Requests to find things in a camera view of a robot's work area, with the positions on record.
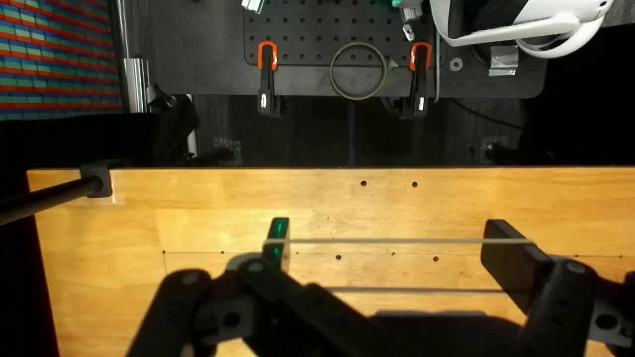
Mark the colourful striped panel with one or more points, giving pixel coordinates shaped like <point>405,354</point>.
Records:
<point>56,57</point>

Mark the silver metal clip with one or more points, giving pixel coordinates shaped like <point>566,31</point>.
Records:
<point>504,61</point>

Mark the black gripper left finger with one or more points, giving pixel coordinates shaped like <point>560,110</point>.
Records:
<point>276,239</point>

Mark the white cylinder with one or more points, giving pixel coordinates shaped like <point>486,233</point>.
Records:
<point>135,82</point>

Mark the black rod bracket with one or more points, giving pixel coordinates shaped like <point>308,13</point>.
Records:
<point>98,180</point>

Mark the black stand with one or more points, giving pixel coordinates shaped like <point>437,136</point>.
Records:
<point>173,122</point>

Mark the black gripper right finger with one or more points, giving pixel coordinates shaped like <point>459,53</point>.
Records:
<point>516,265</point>

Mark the black rod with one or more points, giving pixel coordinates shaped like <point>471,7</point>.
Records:
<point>40,199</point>

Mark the black pegboard plate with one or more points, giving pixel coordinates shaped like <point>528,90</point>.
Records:
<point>310,41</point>

